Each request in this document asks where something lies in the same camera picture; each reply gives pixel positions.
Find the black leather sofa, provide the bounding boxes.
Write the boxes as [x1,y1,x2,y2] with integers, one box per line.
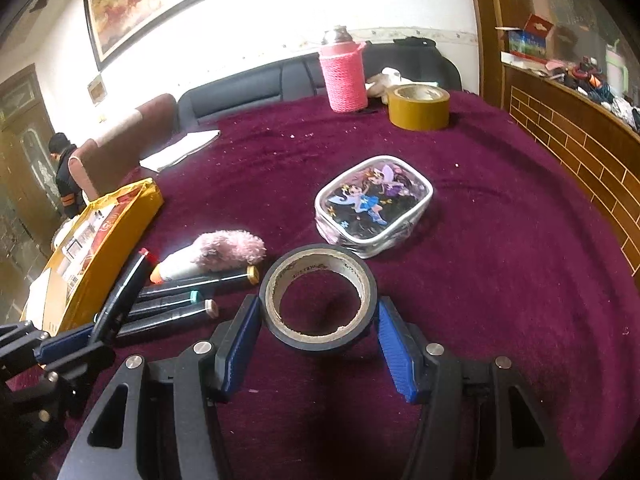
[177,40,463,126]

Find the bottle with pink knitted sleeve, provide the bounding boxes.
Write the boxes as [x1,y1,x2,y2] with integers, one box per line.
[320,25,368,113]

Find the white cloth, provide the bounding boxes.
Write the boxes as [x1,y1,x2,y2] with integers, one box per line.
[366,66,403,106]

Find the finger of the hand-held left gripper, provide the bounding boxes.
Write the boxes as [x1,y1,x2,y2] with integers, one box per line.
[0,321,108,368]
[30,342,117,413]

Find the brown tape roll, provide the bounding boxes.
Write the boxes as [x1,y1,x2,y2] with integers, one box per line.
[388,85,451,132]

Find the wooden partition frame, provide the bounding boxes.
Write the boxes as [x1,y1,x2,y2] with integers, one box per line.
[462,0,506,108]

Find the black marker red tip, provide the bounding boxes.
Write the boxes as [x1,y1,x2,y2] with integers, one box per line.
[92,247,161,346]

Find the white paper sheets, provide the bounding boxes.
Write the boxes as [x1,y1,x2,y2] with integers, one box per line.
[139,129,222,173]

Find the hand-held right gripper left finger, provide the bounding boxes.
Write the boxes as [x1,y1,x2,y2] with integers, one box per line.
[56,295,263,480]

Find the yellow taped cardboard box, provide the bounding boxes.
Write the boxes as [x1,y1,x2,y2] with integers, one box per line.
[0,177,165,336]

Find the white glue stick orange cap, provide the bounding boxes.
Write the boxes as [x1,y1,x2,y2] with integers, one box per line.
[149,247,211,286]

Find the black tape roll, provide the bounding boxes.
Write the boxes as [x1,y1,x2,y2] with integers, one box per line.
[258,243,378,356]

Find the cartoon print clear pouch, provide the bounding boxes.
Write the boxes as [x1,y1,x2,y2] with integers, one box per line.
[314,155,434,260]

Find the small wall plaque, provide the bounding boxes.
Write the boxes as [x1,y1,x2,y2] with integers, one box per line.
[87,74,108,106]

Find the wooden door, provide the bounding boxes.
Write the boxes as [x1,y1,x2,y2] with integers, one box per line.
[0,64,66,326]

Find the pink fluffy plush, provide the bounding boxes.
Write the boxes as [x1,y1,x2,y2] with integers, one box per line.
[187,230,267,273]

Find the brown padded chair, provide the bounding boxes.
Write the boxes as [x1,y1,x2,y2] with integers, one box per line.
[67,93,180,201]

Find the framed painting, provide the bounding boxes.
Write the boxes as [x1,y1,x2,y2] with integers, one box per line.
[83,0,293,72]

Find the white box blue label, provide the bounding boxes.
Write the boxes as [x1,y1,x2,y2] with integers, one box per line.
[50,207,103,288]

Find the pile of assorted clutter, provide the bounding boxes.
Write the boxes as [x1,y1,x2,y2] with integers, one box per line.
[545,57,640,133]

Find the wooden brick pattern counter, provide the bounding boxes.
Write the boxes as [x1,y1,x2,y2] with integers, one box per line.
[502,57,640,281]

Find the open printed carton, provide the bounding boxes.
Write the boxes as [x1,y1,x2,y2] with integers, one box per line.
[495,12,556,66]

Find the black marker teal cap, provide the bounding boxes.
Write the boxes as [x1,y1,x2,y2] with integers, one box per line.
[125,290,203,318]

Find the black bag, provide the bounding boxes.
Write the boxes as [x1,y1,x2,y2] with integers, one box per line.
[367,36,463,93]

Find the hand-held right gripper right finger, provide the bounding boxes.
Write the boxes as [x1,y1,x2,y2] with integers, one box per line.
[377,297,573,480]

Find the white kettle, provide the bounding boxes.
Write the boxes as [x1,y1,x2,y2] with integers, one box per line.
[605,45,628,96]

